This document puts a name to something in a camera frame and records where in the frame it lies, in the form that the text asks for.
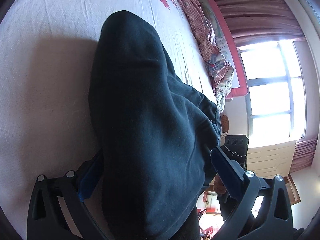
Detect pink bed guard rail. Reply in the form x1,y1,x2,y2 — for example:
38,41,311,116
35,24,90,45
198,0,248,99

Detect mauve curtain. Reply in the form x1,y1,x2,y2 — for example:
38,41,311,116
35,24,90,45
214,0,305,47

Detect window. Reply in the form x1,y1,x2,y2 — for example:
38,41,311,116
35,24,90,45
238,40,306,147

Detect black Anta sweatpants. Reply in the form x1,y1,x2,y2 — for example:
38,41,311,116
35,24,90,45
88,11,221,239

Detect wicker basket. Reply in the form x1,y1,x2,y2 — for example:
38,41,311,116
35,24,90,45
220,114,229,145

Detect white floral bed sheet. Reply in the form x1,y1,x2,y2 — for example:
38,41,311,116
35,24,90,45
1,0,215,237

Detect pink dotted quilt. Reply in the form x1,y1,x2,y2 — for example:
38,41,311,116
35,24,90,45
177,0,234,112

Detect operator's hand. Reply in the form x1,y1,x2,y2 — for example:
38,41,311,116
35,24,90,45
213,174,226,194

